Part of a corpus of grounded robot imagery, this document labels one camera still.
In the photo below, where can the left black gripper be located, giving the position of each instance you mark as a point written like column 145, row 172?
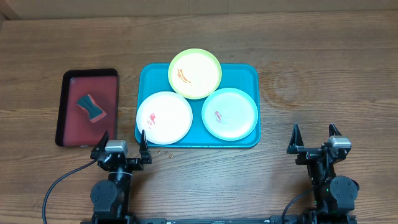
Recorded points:
column 133, row 164

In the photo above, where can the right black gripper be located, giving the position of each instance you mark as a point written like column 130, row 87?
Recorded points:
column 306, row 153

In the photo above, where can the green and orange sponge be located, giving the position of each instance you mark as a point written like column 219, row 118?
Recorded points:
column 88, row 104

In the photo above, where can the white plastic plate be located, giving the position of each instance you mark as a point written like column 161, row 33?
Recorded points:
column 165, row 117

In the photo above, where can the yellow-green plastic plate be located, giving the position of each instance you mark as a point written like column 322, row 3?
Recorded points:
column 194, row 73

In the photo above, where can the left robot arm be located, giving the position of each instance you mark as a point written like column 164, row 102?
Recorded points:
column 111, row 196

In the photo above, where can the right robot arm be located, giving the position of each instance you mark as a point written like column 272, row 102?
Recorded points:
column 334, row 195

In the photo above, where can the black and red tray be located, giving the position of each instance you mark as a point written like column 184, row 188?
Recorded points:
column 73, row 126

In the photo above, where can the light blue plastic plate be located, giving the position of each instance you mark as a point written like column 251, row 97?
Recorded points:
column 229, row 114

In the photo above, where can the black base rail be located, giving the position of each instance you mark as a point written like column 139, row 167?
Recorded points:
column 275, row 219

